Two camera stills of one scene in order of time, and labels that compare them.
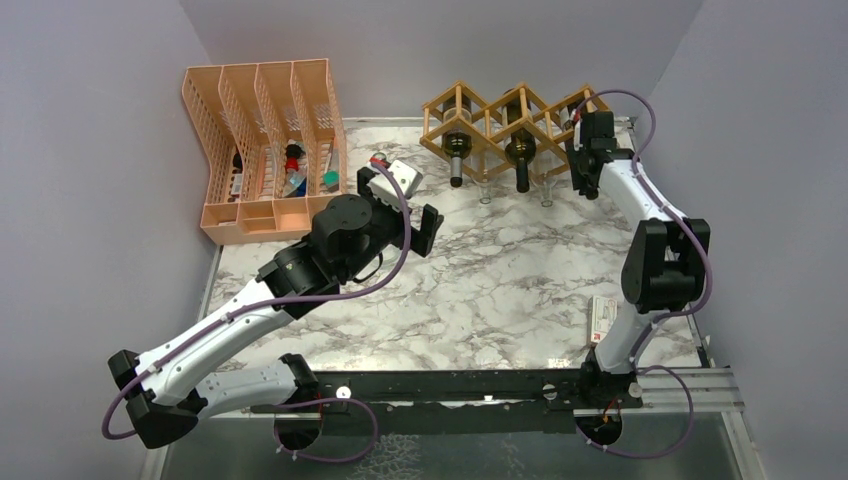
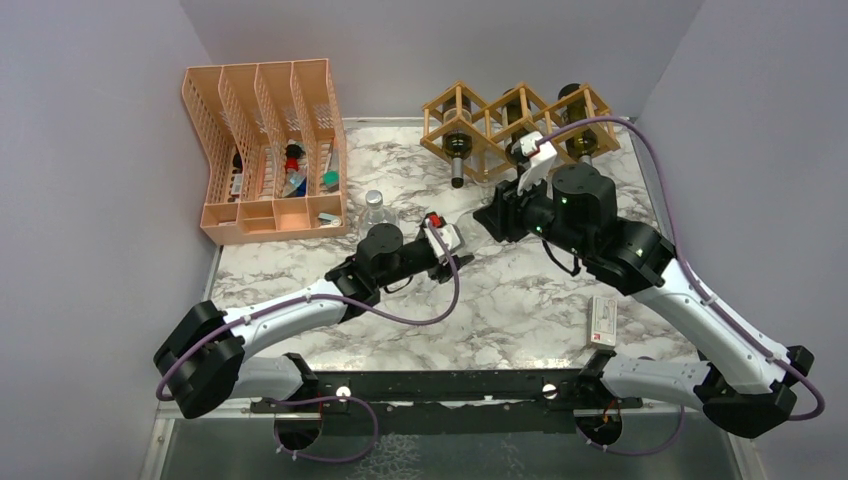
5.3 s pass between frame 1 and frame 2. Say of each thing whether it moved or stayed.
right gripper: moved
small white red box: stayed
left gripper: moved
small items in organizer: stayed
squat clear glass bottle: moved
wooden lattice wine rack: stayed
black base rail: stayed
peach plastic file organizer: stayed
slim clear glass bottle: moved
